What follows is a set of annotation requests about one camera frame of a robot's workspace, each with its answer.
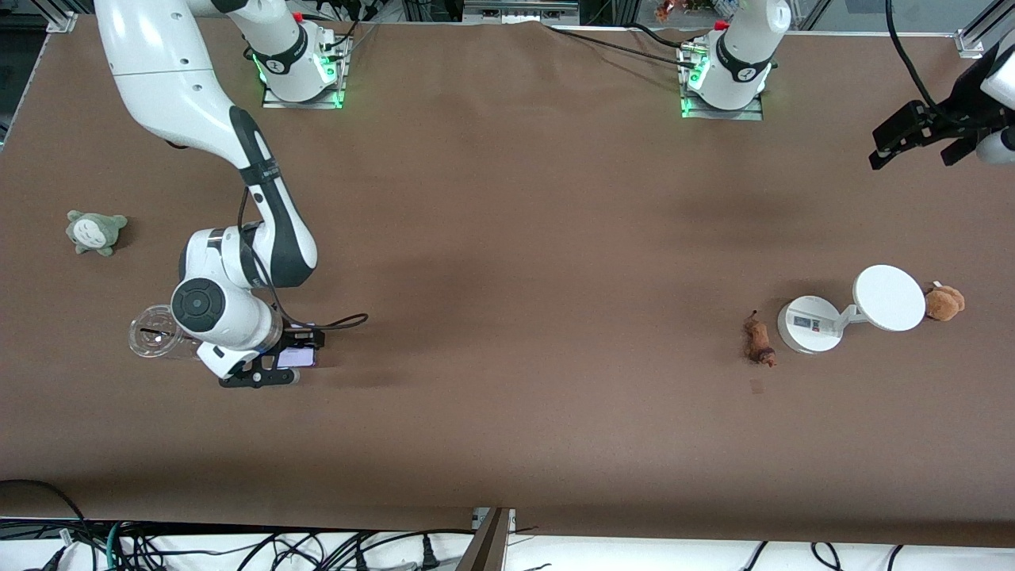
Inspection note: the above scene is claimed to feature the brown lion statue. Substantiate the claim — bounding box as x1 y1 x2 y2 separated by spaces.
741 309 779 368

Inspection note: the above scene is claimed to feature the white round desk lamp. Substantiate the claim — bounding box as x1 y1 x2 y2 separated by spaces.
777 264 927 354

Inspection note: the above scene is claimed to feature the clear plastic cup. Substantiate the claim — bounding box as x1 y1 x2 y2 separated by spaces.
128 305 201 360

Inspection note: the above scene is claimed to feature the grey green plush toy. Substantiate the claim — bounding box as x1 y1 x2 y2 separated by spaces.
65 209 128 257

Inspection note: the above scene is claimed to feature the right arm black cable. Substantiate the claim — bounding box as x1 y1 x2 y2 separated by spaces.
236 186 370 331

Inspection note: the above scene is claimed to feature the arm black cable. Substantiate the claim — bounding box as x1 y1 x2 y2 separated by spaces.
236 186 370 331
885 0 956 120

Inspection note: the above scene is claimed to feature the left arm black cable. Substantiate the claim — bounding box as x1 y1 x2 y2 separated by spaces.
885 0 956 120

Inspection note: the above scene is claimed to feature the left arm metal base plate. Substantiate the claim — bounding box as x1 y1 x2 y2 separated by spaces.
678 44 764 121

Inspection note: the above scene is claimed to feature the brown plush keychain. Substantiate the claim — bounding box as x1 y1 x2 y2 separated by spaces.
924 281 967 322

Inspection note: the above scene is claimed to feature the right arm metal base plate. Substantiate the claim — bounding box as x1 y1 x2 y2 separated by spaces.
262 36 348 110

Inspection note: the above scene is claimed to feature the aluminium frame post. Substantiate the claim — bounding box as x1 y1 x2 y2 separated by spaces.
456 508 516 571

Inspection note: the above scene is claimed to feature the black cable on table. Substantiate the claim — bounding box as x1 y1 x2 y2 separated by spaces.
543 24 692 64

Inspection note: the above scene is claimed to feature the black looped cable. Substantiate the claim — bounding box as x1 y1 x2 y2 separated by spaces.
0 479 86 544

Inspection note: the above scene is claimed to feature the silver metal rail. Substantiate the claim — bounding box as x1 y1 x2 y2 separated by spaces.
462 0 581 25

